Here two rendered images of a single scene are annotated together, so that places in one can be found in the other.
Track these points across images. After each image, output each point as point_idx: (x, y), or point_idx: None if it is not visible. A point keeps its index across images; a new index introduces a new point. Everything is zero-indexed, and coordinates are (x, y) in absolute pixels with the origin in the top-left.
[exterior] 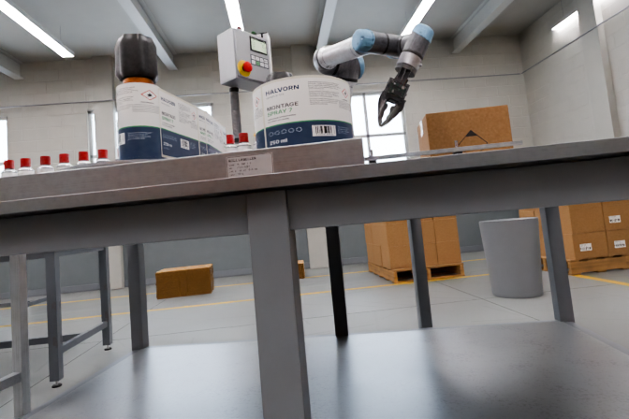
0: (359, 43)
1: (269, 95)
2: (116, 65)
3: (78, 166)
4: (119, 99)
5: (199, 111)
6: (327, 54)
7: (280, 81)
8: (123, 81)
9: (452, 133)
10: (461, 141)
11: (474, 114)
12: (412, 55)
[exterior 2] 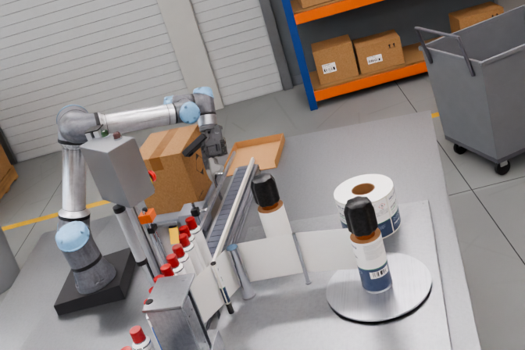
0: (198, 117)
1: (391, 199)
2: (370, 225)
3: (430, 287)
4: (380, 246)
5: (308, 233)
6: (119, 126)
7: (392, 189)
8: (370, 234)
9: (192, 161)
10: (196, 165)
11: (192, 140)
12: (216, 116)
